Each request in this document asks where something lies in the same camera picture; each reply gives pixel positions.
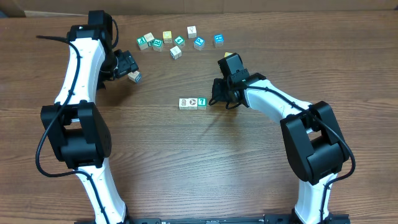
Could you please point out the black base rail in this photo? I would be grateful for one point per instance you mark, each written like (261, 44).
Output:
(211, 220)

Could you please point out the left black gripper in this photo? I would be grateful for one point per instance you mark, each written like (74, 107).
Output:
(127, 60)

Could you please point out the white block owl picture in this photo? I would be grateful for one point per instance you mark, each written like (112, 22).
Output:
(182, 104)

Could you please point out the green number four block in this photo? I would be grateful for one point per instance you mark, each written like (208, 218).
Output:
(179, 41)

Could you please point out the white block blue side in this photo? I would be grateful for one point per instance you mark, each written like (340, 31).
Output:
(175, 52)

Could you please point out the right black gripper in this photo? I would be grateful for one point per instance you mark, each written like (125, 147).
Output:
(218, 94)

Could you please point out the yellow block right side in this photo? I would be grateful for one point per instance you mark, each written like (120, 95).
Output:
(227, 54)

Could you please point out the plain white lettered block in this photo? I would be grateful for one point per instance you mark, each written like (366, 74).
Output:
(149, 38)

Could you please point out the green number seven block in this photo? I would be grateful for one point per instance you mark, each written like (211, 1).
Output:
(202, 103)

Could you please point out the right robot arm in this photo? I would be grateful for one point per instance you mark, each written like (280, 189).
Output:
(314, 144)

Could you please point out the green wheelchair symbol block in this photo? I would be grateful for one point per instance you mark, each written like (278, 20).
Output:
(142, 43)

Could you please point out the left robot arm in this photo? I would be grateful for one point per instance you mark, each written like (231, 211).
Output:
(74, 126)

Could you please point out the yellow block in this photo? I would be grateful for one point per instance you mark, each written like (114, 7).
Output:
(167, 37)
(227, 54)

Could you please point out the blue letter P block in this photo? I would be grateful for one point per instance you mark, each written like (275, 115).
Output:
(199, 43)

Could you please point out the white block top row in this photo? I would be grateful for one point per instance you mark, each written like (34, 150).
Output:
(192, 32)

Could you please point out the blue picture block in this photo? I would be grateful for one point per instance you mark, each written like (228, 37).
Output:
(218, 40)

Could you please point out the yellow top block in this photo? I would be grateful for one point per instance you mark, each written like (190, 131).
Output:
(167, 37)

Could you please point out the green letter block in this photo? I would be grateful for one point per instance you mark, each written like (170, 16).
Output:
(158, 45)

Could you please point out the white block dark round picture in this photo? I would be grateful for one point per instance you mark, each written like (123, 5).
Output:
(192, 103)

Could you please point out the cardboard backboard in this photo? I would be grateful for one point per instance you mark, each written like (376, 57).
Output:
(22, 8)

